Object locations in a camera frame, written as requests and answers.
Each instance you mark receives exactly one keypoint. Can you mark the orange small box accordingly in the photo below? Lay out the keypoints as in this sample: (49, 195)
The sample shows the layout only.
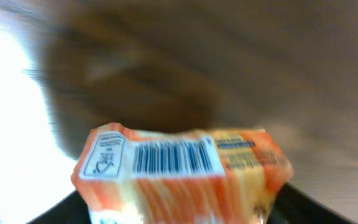
(199, 176)

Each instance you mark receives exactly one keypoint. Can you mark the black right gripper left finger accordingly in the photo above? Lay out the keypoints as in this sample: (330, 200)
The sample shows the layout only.
(71, 210)

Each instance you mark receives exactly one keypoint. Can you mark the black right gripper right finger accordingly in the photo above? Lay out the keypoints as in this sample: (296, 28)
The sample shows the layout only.
(293, 206)

